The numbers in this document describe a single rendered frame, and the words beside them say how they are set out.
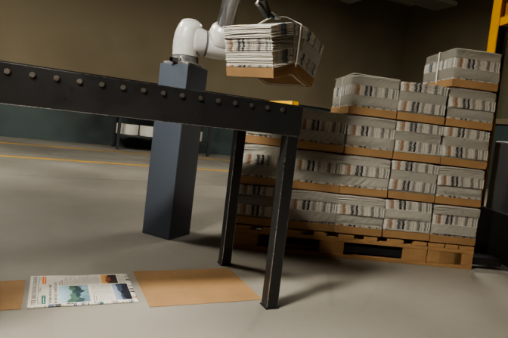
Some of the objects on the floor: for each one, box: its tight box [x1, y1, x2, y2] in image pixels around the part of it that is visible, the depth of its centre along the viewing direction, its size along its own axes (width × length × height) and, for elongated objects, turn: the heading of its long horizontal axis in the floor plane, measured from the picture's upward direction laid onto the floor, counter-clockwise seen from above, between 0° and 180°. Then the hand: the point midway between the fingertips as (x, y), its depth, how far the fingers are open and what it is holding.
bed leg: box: [260, 135, 299, 310], centre depth 172 cm, size 6×6×68 cm
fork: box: [343, 242, 502, 267], centre depth 265 cm, size 10×105×4 cm
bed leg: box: [217, 130, 246, 266], centre depth 217 cm, size 6×6×68 cm
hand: (280, 2), depth 207 cm, fingers open, 14 cm apart
